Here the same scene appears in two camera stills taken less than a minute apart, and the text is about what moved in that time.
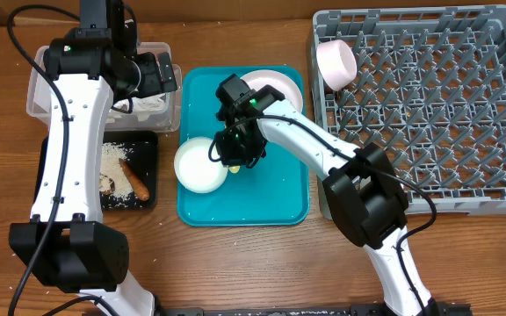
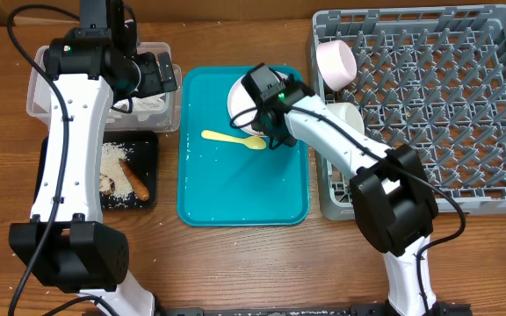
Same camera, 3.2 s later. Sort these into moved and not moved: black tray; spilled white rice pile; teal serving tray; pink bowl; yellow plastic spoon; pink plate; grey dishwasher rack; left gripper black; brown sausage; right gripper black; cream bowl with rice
Moved: yellow plastic spoon; cream bowl with rice; right gripper black; pink plate
Not moved: left gripper black; spilled white rice pile; pink bowl; grey dishwasher rack; black tray; brown sausage; teal serving tray
